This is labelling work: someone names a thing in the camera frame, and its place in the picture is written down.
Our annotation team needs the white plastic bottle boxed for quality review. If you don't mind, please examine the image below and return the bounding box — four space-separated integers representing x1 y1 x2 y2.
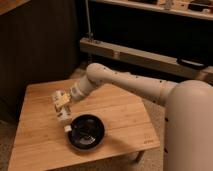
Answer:
55 104 72 132

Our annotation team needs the metal pole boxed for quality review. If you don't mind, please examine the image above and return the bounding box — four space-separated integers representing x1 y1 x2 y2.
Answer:
85 0 93 42

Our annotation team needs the wooden shelf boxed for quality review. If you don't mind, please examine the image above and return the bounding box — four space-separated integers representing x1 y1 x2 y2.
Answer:
91 0 213 21

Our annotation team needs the black ceramic bowl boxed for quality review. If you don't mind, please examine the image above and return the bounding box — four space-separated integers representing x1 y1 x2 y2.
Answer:
67 114 105 150

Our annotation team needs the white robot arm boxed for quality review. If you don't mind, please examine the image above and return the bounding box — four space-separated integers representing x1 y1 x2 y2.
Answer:
53 63 213 171

